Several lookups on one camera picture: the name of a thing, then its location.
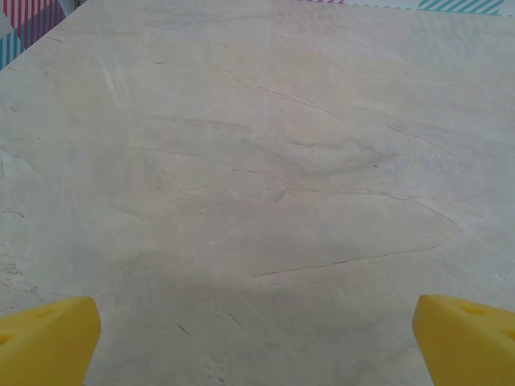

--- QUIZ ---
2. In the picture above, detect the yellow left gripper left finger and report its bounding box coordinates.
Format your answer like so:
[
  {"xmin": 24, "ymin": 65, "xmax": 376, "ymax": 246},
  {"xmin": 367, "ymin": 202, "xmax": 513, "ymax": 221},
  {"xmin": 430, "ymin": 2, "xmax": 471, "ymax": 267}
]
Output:
[{"xmin": 0, "ymin": 296, "xmax": 102, "ymax": 386}]

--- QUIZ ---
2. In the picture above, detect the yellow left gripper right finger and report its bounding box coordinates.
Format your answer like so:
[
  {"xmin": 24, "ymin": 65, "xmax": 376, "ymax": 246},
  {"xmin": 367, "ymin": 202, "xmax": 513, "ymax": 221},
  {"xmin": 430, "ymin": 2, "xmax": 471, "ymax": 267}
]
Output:
[{"xmin": 413, "ymin": 294, "xmax": 515, "ymax": 386}]

